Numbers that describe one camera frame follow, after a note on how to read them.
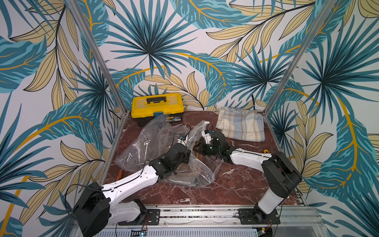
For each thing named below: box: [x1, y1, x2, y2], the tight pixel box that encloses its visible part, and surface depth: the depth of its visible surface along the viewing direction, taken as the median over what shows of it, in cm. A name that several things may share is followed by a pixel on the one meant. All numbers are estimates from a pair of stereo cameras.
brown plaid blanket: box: [164, 162, 199, 185], surface depth 81 cm
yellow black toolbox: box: [131, 92, 185, 128], surface depth 102 cm
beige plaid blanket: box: [215, 106, 266, 142], surface depth 109 cm
